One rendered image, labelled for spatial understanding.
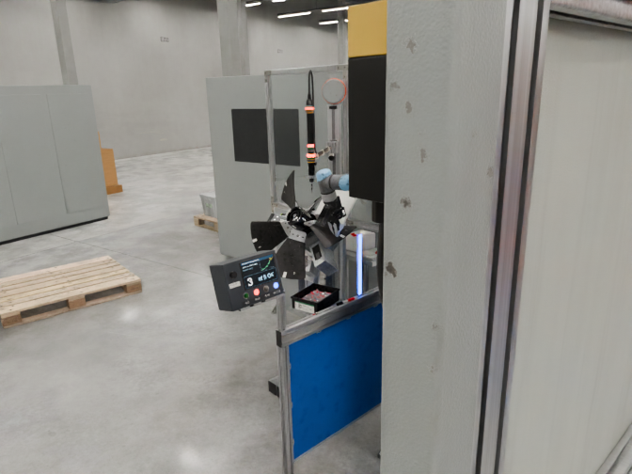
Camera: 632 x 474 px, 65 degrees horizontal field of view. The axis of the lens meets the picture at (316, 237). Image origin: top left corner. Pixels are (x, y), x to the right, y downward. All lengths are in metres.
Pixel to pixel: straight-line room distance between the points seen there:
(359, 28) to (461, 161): 0.10
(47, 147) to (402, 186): 7.78
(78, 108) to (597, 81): 7.92
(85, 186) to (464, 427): 8.05
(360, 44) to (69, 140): 7.88
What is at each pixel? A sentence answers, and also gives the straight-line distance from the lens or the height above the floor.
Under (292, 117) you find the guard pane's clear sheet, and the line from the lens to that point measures 3.87.
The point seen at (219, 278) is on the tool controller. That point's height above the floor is 1.19.
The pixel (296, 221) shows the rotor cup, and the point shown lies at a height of 1.20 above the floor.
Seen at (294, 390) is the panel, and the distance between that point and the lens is 2.48.
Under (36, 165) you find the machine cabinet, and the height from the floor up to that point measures 0.98.
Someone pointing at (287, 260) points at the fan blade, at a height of 1.01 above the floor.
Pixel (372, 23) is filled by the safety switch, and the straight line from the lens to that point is 0.30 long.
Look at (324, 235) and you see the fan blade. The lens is 2.59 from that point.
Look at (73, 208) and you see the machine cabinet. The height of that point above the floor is 0.29.
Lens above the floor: 1.89
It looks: 17 degrees down
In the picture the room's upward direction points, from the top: 1 degrees counter-clockwise
